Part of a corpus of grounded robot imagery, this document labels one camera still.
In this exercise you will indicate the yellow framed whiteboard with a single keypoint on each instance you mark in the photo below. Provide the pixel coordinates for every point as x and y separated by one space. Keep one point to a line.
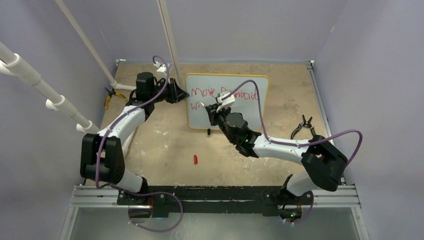
203 88

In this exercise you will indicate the yellow handled pliers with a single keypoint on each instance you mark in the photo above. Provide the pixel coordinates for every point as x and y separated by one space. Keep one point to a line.
110 94

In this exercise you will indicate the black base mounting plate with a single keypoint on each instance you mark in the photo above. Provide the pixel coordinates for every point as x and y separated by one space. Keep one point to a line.
269 201

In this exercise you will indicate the aluminium extrusion rail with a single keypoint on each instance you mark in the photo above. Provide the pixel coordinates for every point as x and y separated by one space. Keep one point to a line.
103 161

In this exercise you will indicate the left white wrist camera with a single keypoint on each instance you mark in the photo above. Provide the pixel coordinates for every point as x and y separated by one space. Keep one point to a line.
163 70

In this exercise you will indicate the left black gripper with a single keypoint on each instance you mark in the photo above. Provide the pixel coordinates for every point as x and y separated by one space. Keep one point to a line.
176 94

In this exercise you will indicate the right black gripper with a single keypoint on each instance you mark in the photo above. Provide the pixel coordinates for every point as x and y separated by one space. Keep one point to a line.
214 114

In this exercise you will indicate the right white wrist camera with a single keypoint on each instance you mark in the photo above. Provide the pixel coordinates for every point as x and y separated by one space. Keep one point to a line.
225 100

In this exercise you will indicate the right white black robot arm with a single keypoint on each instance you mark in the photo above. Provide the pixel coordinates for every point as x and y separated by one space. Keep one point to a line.
323 163

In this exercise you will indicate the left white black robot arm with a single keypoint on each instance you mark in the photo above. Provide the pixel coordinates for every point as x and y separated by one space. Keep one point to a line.
102 156

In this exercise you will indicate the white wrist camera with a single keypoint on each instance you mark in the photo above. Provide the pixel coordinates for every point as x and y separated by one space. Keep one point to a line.
225 100
163 70

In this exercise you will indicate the black handled pliers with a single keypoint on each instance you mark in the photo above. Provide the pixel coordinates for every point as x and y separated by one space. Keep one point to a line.
304 124

